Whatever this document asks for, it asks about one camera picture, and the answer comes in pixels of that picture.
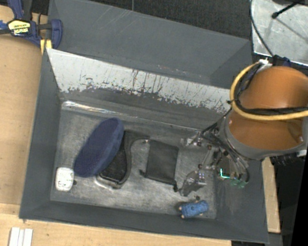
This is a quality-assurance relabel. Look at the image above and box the blue toy animal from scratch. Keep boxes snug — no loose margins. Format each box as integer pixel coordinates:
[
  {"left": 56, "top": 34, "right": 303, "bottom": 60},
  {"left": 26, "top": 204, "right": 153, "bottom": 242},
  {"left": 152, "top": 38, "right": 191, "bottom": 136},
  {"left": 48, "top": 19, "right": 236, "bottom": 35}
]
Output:
[{"left": 176, "top": 195, "right": 212, "bottom": 224}]

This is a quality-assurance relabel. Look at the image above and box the grey metal bin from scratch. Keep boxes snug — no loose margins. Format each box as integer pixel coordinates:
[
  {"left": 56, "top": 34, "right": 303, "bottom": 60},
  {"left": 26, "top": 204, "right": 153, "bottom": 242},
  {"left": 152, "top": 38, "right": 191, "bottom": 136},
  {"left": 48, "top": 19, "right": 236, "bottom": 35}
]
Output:
[{"left": 10, "top": 0, "right": 306, "bottom": 246}]

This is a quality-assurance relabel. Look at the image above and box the small white box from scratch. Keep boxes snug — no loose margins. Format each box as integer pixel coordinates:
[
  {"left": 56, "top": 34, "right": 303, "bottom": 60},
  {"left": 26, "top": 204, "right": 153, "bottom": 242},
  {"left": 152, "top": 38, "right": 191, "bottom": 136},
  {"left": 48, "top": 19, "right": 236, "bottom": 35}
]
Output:
[{"left": 52, "top": 165, "right": 77, "bottom": 194}]

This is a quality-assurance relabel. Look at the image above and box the black fabric pouch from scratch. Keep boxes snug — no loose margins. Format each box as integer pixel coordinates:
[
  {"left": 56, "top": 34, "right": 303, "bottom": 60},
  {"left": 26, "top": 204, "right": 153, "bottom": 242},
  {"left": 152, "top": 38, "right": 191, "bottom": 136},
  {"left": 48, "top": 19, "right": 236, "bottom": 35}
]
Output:
[{"left": 136, "top": 138, "right": 187, "bottom": 193}]

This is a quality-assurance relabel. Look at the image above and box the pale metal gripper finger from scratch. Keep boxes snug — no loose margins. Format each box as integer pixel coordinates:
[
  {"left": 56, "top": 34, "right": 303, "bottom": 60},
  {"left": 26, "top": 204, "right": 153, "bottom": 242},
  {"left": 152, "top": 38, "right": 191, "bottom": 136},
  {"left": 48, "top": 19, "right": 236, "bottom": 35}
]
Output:
[
  {"left": 180, "top": 129, "right": 209, "bottom": 151},
  {"left": 178, "top": 167, "right": 210, "bottom": 201}
]

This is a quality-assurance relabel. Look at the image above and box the pale wood board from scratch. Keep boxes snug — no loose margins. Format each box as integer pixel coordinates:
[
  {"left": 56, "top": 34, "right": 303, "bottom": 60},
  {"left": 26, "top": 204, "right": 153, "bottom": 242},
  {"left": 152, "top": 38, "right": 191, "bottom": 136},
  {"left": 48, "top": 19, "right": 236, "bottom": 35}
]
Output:
[{"left": 0, "top": 5, "right": 56, "bottom": 209}]

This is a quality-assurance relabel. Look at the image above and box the dark blue oval cushion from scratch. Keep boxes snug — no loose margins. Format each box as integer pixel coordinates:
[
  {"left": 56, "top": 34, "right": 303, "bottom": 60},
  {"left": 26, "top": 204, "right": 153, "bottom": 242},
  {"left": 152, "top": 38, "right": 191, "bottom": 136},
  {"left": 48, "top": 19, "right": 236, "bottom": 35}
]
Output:
[{"left": 71, "top": 111, "right": 127, "bottom": 184}]

